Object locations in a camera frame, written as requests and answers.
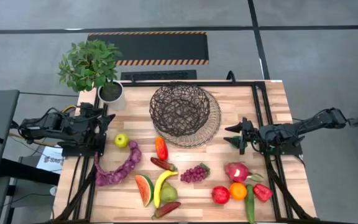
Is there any orange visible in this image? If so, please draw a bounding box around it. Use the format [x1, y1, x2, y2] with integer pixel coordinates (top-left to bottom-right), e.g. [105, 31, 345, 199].
[229, 182, 248, 201]

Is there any round woven placemat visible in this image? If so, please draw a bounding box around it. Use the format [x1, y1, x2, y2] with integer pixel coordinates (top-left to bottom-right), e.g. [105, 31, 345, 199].
[152, 88, 223, 149]

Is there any green leafy plant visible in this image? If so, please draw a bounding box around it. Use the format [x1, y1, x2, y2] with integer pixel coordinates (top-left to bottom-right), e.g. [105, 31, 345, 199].
[57, 39, 123, 93]

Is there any red bell pepper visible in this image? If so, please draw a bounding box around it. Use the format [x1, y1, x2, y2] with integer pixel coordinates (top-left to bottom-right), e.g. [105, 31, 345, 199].
[252, 183, 273, 203]

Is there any red round apple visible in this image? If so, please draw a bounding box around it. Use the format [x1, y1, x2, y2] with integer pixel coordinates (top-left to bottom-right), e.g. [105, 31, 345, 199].
[211, 185, 231, 205]

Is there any dark red long pepper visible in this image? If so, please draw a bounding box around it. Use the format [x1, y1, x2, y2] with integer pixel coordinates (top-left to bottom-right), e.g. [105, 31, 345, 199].
[150, 156, 178, 172]
[151, 201, 182, 220]

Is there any purple grape bunch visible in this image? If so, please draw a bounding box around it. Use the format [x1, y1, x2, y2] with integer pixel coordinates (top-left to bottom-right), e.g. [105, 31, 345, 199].
[180, 162, 211, 184]

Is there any white plant pot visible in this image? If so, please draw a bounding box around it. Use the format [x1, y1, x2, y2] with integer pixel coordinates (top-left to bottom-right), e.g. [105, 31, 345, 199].
[97, 80, 126, 111]

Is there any watermelon slice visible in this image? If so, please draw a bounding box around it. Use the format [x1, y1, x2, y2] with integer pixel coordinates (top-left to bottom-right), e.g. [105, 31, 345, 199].
[134, 174, 155, 208]

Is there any grey side desk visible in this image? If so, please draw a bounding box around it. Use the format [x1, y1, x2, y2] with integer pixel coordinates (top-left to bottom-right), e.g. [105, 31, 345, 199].
[0, 89, 21, 183]

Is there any pink dragon fruit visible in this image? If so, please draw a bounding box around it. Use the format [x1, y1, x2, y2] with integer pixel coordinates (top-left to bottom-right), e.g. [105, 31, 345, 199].
[224, 161, 265, 184]

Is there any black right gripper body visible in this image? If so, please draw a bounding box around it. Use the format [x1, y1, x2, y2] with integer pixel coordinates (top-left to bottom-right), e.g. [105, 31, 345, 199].
[239, 117, 262, 155]

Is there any black perforated floor mat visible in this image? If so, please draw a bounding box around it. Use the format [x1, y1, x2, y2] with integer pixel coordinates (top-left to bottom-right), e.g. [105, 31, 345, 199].
[120, 69, 198, 81]

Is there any tan cable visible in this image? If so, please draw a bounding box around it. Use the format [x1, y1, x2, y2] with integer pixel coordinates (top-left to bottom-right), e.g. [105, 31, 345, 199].
[9, 132, 58, 147]

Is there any black desk base beam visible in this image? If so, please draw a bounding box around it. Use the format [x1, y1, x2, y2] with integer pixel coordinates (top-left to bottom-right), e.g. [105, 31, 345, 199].
[0, 157, 60, 187]

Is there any green apple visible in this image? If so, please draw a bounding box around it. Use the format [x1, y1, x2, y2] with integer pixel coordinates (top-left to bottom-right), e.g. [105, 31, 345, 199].
[114, 133, 130, 149]

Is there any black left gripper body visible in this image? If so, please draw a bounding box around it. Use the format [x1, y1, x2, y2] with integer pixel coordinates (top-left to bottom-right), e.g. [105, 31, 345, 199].
[78, 103, 106, 139]

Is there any green cucumber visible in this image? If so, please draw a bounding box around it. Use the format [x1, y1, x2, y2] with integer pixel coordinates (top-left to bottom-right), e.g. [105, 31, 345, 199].
[244, 184, 257, 224]

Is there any yellow banana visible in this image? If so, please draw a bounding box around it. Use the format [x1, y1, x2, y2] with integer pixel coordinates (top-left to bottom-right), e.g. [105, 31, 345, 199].
[153, 169, 179, 209]

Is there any black hazard-striped floor mat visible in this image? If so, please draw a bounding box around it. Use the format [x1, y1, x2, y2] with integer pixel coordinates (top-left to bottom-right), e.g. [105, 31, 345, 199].
[87, 30, 210, 66]

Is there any white printed paper sheet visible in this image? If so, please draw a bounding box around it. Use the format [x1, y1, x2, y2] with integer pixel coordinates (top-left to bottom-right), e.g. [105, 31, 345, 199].
[35, 145, 65, 175]

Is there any green pear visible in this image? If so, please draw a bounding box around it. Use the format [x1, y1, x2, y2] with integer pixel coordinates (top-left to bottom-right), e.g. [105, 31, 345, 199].
[160, 182, 179, 203]

